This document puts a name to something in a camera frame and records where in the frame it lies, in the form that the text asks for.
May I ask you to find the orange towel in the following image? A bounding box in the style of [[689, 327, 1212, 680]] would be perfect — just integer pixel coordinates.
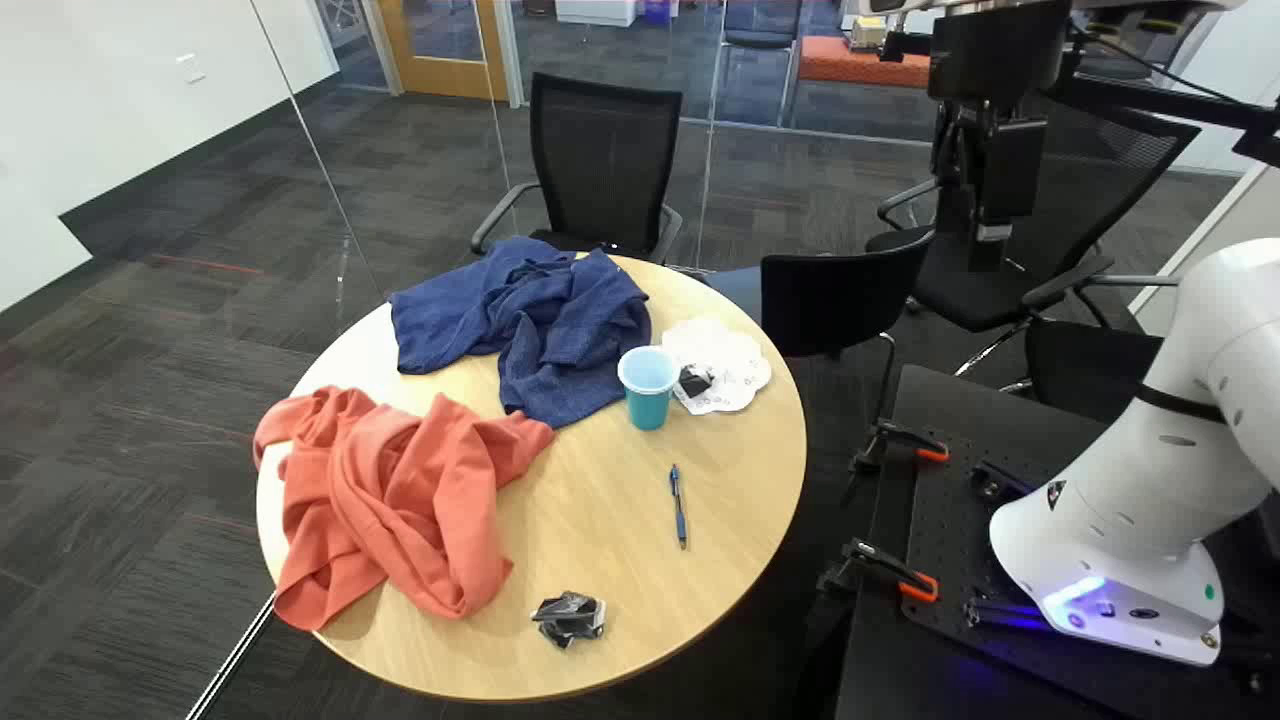
[[247, 384, 559, 638]]

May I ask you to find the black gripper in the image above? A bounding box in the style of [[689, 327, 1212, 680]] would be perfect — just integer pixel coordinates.
[[930, 100, 1050, 277]]

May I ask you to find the blue pen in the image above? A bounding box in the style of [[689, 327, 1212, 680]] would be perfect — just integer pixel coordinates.
[[662, 460, 690, 553]]

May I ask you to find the black orange clamp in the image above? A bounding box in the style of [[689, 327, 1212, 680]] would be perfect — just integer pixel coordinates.
[[847, 416, 954, 482], [820, 538, 945, 611]]

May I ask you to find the black office chair with armrests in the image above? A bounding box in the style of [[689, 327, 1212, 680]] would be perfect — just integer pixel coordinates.
[[865, 98, 1204, 384]]

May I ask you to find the navy blue towel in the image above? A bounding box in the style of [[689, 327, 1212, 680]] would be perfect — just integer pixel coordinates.
[[388, 237, 654, 431]]

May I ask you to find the black robot cart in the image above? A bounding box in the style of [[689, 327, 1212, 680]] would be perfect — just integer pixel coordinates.
[[830, 360, 1280, 720]]

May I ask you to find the striped grey cable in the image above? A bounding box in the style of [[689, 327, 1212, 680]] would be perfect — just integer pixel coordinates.
[[178, 591, 285, 720]]

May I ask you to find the black mesh office chair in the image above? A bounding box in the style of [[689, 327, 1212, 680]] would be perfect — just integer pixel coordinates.
[[466, 70, 689, 266]]

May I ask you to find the wooden door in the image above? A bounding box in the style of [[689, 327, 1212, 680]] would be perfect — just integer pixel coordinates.
[[366, 0, 510, 105]]

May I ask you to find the blue plastic cup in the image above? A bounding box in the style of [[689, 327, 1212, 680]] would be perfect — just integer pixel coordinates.
[[615, 343, 683, 438]]

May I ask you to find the black perforated mounting board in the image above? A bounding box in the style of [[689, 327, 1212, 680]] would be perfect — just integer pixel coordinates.
[[890, 360, 1280, 674]]

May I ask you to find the orange bench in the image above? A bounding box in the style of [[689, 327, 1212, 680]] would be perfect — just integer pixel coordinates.
[[797, 34, 934, 98]]

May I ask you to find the crumpled black wrapper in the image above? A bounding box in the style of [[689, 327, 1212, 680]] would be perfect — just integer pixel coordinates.
[[529, 587, 612, 652]]

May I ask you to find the white paper doily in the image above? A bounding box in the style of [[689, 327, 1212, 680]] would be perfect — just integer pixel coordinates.
[[658, 315, 777, 420]]

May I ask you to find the round wooden table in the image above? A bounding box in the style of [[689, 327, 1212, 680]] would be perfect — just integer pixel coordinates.
[[253, 252, 812, 709]]

